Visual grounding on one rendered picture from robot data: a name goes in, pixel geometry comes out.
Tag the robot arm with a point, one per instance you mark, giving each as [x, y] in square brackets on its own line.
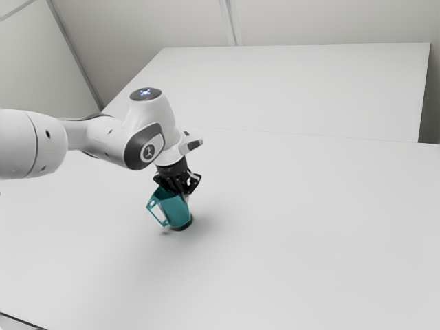
[103, 134]

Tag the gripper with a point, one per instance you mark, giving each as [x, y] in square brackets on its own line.
[173, 176]

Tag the teal faceted mug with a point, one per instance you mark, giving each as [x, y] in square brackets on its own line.
[174, 209]

